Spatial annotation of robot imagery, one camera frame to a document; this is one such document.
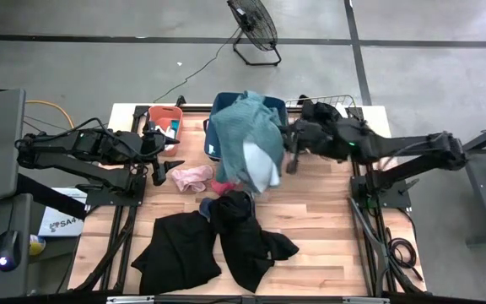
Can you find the blue fabric storage bin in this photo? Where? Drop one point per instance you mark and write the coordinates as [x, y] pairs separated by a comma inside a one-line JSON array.
[[209, 131]]

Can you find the black side table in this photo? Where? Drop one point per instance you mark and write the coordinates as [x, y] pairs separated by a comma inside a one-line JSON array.
[[483, 190]]

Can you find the small teal cloth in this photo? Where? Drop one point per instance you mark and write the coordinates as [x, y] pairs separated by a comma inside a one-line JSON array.
[[175, 126]]

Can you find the black long garment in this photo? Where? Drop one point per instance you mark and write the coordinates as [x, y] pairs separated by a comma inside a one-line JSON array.
[[243, 245]]

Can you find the pink cloth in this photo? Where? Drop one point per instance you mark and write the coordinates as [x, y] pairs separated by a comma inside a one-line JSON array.
[[190, 177]]

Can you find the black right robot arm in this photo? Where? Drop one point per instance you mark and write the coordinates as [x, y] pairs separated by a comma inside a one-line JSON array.
[[407, 145]]

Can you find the black computer mouse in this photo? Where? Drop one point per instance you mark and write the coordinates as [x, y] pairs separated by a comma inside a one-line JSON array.
[[7, 251]]

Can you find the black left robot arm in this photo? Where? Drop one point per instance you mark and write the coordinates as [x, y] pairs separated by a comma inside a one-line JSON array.
[[78, 145]]

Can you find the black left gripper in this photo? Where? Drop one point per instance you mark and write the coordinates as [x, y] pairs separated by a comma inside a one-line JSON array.
[[154, 143]]

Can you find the teal dotted shirt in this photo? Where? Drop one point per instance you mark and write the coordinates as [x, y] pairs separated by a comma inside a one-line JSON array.
[[247, 122]]

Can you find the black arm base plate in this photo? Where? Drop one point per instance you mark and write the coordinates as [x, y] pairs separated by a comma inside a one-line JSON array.
[[390, 198], [116, 196]]

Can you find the orange plastic basket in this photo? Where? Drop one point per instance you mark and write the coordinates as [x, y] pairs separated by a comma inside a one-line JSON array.
[[165, 113]]

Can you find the navy cloth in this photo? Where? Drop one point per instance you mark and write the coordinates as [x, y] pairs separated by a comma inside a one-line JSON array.
[[206, 209]]

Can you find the yellow ball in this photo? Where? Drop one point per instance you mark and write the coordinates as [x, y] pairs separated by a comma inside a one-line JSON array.
[[37, 245]]

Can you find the red cloth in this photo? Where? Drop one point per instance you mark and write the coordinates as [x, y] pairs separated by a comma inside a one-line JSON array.
[[223, 188]]

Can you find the white cardboard box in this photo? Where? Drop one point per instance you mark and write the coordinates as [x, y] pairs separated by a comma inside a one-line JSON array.
[[63, 221]]

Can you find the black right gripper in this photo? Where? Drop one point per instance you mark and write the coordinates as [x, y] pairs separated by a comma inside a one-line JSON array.
[[327, 137]]

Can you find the small black clamp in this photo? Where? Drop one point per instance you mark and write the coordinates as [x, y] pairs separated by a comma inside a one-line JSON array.
[[180, 101]]

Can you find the silver frame bar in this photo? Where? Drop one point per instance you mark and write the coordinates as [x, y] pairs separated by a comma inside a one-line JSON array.
[[247, 300]]

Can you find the black printed underwear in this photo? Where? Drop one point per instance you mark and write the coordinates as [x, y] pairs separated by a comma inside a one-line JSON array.
[[321, 112]]

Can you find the small white cloth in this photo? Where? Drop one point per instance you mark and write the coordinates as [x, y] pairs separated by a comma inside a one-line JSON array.
[[344, 110]]

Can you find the black t-shirt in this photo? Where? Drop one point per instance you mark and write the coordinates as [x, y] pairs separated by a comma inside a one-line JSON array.
[[175, 257]]

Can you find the black floor fan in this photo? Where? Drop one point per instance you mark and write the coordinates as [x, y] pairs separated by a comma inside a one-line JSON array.
[[255, 23]]

